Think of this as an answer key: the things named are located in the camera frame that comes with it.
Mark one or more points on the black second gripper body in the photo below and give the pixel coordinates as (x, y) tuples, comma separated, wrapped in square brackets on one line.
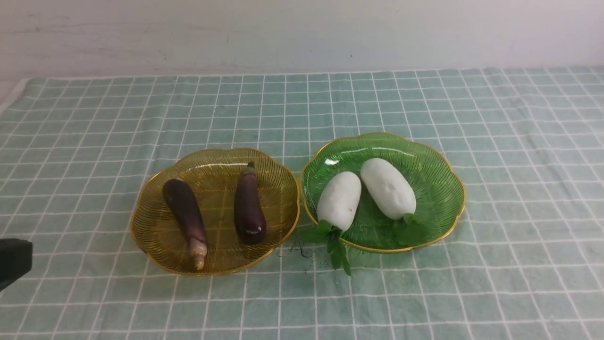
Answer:
[(16, 260)]

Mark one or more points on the purple eggplant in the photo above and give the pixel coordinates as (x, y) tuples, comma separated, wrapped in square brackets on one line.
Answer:
[(182, 202), (249, 219)]

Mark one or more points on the white radish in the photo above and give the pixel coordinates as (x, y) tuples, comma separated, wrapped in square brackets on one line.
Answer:
[(396, 199), (335, 213)]

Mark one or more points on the amber glass plate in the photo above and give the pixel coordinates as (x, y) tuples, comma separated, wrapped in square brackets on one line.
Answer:
[(213, 175)]

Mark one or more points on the green glass plate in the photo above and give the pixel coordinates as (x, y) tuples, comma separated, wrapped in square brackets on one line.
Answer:
[(440, 193)]

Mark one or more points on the green checked tablecloth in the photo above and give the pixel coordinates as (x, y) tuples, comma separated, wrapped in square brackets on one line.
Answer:
[(524, 263)]

